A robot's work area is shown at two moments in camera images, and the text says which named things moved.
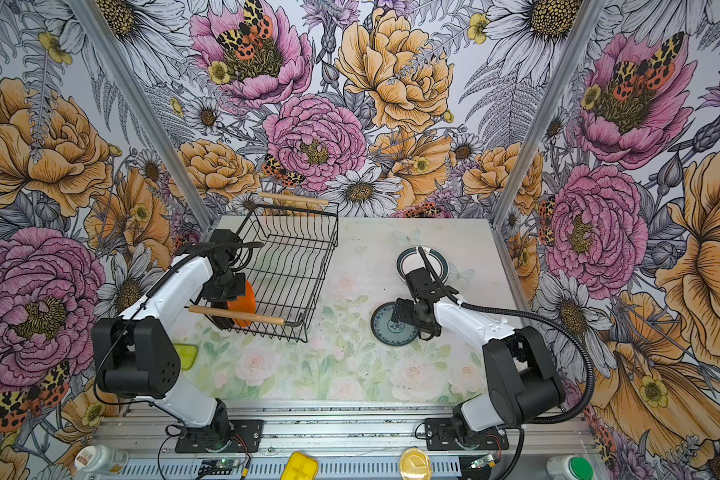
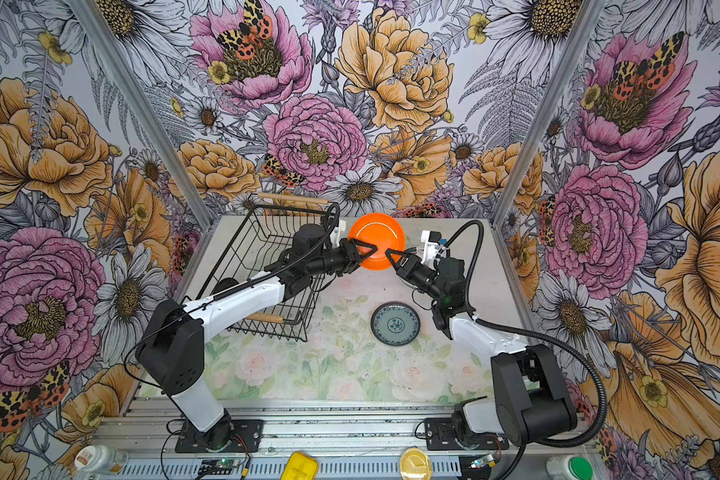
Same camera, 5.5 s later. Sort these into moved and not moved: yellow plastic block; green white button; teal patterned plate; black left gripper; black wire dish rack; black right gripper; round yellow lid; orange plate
Moved: orange plate; black right gripper; black left gripper
Not moved: black wire dish rack; green white button; teal patterned plate; round yellow lid; yellow plastic block
